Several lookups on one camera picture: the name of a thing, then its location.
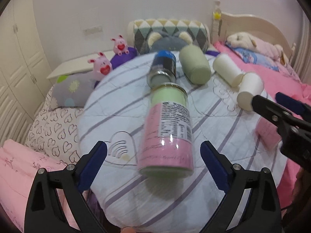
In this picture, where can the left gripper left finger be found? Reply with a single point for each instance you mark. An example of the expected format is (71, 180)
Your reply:
(44, 212)

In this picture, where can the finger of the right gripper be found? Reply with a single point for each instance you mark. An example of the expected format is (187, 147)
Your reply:
(296, 106)
(293, 129)

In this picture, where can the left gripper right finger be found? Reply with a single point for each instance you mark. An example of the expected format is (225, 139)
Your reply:
(262, 210)

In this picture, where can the green pink labelled can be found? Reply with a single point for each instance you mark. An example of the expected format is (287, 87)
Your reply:
(166, 147)

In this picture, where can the pink plastic cup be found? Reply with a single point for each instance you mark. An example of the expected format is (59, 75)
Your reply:
(268, 133)

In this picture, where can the white paper cup near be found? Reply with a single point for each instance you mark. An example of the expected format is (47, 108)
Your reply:
(251, 85)

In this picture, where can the white paper cup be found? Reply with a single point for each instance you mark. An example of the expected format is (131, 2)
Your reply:
(251, 85)
(228, 70)

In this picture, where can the white paper cup far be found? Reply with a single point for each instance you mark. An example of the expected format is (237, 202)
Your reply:
(228, 70)

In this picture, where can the pale green cup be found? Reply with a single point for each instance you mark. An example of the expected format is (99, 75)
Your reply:
(195, 64)

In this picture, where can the pink bedspread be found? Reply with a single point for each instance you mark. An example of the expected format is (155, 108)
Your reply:
(275, 82)

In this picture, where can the pink folded blanket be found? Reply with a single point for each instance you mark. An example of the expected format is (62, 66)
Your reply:
(19, 165)

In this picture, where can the blue cartoon pillow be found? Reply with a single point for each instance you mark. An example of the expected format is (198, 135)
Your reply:
(250, 57)

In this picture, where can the striped white quilt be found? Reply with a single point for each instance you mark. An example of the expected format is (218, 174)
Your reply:
(115, 114)

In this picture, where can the heart pattern sheet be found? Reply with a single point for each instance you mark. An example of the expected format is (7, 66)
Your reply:
(55, 132)

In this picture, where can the cream wooden headboard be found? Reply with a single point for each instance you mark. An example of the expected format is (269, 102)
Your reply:
(255, 25)

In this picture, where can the yellow star sticker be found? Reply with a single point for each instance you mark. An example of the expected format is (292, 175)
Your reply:
(216, 16)

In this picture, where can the grey flower pillow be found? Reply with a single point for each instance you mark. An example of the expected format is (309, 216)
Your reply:
(72, 90)

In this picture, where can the blue black can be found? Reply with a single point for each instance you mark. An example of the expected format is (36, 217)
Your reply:
(163, 69)

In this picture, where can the grey cat plush cushion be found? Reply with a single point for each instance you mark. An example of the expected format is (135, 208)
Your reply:
(158, 41)

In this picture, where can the cream wardrobe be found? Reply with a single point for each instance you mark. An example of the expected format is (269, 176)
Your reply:
(24, 70)

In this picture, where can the white nightstand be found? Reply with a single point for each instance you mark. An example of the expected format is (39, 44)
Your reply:
(73, 66)

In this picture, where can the pink pig plush near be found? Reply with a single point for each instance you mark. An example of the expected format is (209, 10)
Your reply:
(101, 66)

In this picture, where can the pink pig plush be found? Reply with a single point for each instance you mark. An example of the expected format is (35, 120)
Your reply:
(120, 45)
(101, 66)

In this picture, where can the diamond pattern bolster pillow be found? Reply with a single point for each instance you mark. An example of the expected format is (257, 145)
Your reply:
(139, 29)

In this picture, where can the pink pig plush far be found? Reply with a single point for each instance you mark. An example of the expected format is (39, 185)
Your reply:
(120, 45)

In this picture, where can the wall socket plate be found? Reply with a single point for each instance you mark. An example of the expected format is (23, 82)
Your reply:
(93, 30)

